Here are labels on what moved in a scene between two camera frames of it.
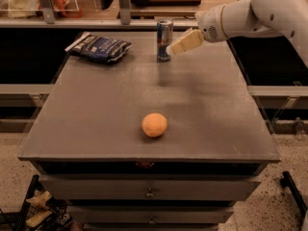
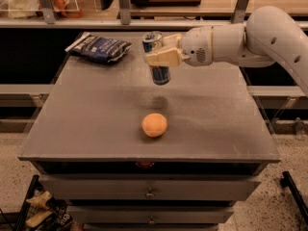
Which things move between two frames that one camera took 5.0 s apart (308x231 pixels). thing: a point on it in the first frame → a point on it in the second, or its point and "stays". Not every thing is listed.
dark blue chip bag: x=98 y=48 stays
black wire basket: x=41 y=212 stays
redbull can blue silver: x=164 y=38 → x=161 y=73
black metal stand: x=287 y=180 stays
